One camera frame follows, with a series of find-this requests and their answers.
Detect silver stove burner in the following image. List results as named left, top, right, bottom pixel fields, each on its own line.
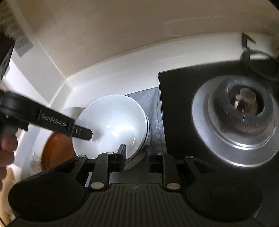
left=191, top=75, right=279, bottom=168

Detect black glass gas stove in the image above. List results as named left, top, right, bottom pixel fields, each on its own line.
left=158, top=59, right=279, bottom=227

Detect brown round plate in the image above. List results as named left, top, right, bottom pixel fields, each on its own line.
left=41, top=133, right=77, bottom=172

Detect plain white bowl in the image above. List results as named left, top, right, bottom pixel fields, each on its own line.
left=72, top=94, right=147, bottom=161

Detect grey dish mat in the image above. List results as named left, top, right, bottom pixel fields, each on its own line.
left=125, top=87, right=168, bottom=175

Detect white vent grille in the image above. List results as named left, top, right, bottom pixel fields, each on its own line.
left=0, top=0, right=34, bottom=57

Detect person's left hand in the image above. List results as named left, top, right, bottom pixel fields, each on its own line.
left=0, top=134, right=19, bottom=181

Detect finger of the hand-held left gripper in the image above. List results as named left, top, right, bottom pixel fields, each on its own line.
left=73, top=124, right=93, bottom=141

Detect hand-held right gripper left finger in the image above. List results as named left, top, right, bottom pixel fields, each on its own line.
left=21, top=144, right=127, bottom=191

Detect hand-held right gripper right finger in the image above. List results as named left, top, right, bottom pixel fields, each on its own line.
left=146, top=145, right=218, bottom=191

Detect black iron pot support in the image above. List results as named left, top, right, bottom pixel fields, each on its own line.
left=240, top=32, right=279, bottom=81

